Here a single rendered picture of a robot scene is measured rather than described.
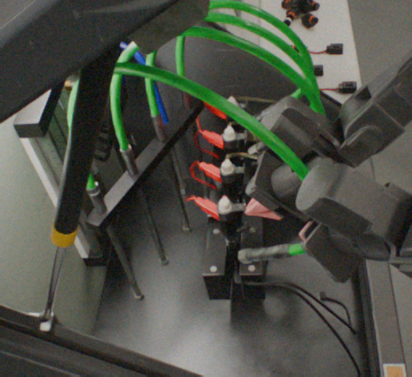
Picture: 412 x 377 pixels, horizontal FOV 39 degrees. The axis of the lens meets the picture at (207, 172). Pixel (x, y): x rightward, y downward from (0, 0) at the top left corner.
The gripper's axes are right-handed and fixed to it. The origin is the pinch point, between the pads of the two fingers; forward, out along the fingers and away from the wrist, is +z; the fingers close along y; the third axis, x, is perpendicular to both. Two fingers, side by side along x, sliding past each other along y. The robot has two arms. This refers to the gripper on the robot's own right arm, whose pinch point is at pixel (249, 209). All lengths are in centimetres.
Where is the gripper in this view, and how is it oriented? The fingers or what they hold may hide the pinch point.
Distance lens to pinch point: 91.5
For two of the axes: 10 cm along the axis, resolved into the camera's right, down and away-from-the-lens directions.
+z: -5.2, 4.1, 7.5
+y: -8.0, -5.4, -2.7
